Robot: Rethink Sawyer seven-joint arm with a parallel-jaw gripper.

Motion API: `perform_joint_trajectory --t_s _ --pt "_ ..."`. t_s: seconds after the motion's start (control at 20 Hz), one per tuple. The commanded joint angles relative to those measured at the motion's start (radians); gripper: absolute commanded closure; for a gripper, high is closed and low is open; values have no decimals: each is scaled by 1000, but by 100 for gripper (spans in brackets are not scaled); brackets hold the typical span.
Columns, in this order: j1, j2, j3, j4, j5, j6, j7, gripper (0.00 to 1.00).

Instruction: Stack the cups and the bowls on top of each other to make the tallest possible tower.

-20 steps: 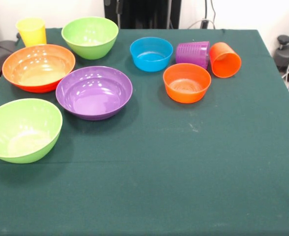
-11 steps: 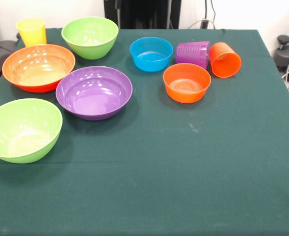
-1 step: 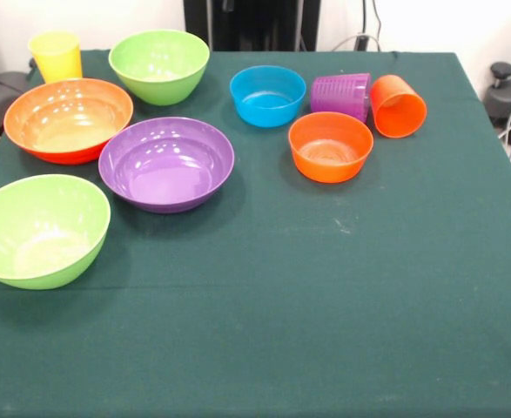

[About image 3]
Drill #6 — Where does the wide orange plastic bowl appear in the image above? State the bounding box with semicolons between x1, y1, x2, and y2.
3;78;134;165

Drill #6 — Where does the blue plastic bowl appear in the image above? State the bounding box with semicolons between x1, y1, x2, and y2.
229;64;307;129

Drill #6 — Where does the black hanging cable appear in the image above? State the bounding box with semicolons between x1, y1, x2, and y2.
370;0;386;37

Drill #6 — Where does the lime green plastic bowl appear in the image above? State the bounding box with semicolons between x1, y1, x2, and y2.
0;173;111;291
108;29;211;106

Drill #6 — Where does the yellow plastic cup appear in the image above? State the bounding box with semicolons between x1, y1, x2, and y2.
27;30;84;84

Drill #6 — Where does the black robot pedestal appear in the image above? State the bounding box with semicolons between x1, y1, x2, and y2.
184;0;321;52

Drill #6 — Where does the small orange plastic bowl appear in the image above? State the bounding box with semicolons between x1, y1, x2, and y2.
287;111;375;185

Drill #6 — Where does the grey cable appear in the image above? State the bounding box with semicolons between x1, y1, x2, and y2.
331;33;382;52

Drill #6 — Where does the orange plastic cup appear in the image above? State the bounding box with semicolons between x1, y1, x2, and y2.
369;74;428;139

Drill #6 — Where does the purple plastic cup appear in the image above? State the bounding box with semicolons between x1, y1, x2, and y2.
310;72;372;125

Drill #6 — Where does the black office chair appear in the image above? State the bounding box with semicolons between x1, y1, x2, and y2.
0;32;34;140

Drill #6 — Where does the black stand with knob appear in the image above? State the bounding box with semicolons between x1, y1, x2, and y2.
483;62;511;127

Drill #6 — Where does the purple plastic bowl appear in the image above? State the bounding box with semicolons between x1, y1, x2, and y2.
97;116;236;214

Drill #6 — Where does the dark green tablecloth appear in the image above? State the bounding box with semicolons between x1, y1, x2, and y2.
0;48;511;418

